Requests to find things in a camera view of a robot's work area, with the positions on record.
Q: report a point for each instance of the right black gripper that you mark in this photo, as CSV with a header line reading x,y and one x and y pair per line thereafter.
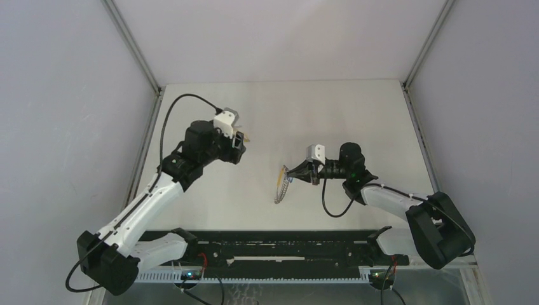
x,y
305,171

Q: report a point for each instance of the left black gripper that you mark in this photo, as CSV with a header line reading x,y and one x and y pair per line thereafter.
x,y
233,154

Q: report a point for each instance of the metal chain keyring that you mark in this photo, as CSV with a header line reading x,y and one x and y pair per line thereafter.
x,y
282,184

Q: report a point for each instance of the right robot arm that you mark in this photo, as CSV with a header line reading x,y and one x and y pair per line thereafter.
x,y
436,232

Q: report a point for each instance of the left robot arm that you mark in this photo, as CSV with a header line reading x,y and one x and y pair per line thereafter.
x,y
114,256

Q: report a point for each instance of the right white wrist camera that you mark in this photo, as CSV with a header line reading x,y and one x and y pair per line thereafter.
x,y
316,154

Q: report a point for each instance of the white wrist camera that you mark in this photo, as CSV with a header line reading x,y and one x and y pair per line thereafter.
x,y
225,121
316,154

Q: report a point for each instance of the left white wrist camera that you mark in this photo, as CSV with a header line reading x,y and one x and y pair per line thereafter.
x,y
225,121

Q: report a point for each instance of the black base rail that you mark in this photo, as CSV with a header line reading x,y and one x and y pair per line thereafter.
x,y
304,252

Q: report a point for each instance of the white toothed cable strip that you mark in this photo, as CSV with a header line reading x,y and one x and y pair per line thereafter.
x,y
195,275

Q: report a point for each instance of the left aluminium frame post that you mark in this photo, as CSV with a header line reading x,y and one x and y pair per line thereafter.
x,y
129,40

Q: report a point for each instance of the aluminium frame post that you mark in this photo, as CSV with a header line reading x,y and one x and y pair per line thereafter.
x,y
129,40
407,89

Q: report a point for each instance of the right aluminium frame post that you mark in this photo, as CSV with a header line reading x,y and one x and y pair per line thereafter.
x,y
407,89

